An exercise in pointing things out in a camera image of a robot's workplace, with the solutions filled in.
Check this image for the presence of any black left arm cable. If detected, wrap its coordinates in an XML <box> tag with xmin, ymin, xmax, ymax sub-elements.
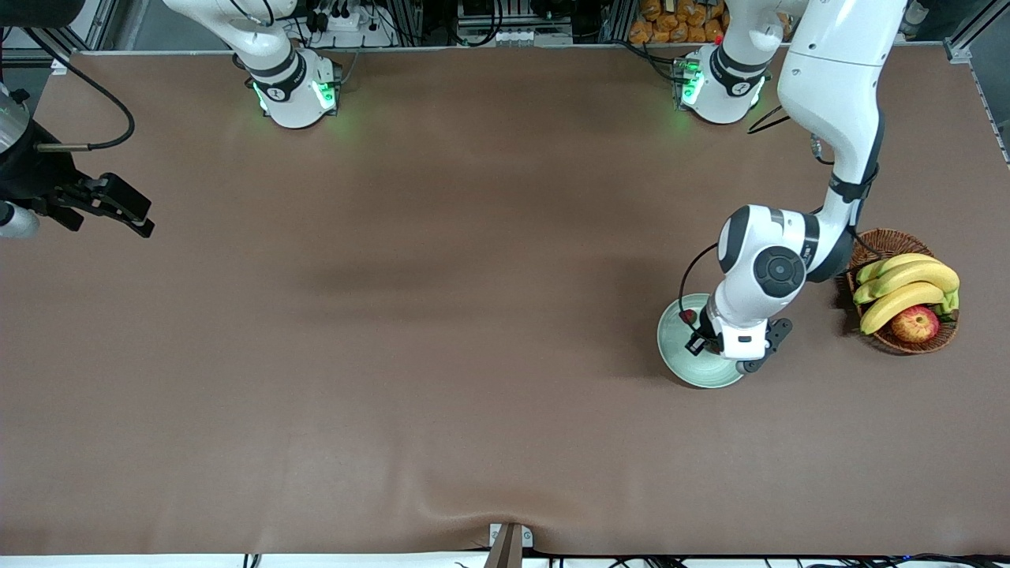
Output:
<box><xmin>679</xmin><ymin>103</ymin><xmax>885</xmax><ymax>316</ymax></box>

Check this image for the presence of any black control box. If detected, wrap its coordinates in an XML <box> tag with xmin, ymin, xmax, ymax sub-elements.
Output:
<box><xmin>458</xmin><ymin>0</ymin><xmax>577</xmax><ymax>26</ymax></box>

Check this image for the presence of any brown wicker basket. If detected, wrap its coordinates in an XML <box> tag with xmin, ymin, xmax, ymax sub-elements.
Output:
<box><xmin>846</xmin><ymin>229</ymin><xmax>960</xmax><ymax>355</ymax></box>

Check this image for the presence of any brown upright pole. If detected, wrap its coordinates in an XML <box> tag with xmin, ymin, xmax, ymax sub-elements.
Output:
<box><xmin>482</xmin><ymin>525</ymin><xmax>525</xmax><ymax>568</ymax></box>

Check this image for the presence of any metal clamp bracket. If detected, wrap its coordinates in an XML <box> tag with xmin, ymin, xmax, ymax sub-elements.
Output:
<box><xmin>488</xmin><ymin>522</ymin><xmax>534</xmax><ymax>549</ymax></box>

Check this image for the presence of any white power strip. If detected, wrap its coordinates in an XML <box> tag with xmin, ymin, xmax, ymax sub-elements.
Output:
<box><xmin>304</xmin><ymin>0</ymin><xmax>395</xmax><ymax>48</ymax></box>

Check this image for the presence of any mint green round plate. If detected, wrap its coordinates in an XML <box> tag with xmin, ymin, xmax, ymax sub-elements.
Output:
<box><xmin>656</xmin><ymin>293</ymin><xmax>746</xmax><ymax>390</ymax></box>

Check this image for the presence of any brown table mat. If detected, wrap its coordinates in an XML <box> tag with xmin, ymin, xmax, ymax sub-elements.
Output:
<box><xmin>0</xmin><ymin>43</ymin><xmax>1010</xmax><ymax>558</ymax></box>

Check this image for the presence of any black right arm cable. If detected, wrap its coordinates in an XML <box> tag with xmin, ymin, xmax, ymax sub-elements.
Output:
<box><xmin>24</xmin><ymin>28</ymin><xmax>137</xmax><ymax>152</ymax></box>

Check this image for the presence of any red yellow apple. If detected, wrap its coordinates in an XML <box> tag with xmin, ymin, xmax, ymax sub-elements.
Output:
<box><xmin>890</xmin><ymin>305</ymin><xmax>941</xmax><ymax>344</ymax></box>

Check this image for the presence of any aluminium frame strut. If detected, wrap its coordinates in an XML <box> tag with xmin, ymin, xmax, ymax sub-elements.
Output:
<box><xmin>945</xmin><ymin>0</ymin><xmax>1010</xmax><ymax>166</ymax></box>
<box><xmin>0</xmin><ymin>24</ymin><xmax>119</xmax><ymax>76</ymax></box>

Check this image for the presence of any bag of orange bread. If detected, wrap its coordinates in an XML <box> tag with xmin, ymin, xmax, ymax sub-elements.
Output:
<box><xmin>629</xmin><ymin>0</ymin><xmax>731</xmax><ymax>44</ymax></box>

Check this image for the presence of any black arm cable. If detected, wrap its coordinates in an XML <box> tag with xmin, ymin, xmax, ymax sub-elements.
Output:
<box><xmin>24</xmin><ymin>28</ymin><xmax>137</xmax><ymax>152</ymax></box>
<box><xmin>679</xmin><ymin>103</ymin><xmax>885</xmax><ymax>316</ymax></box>

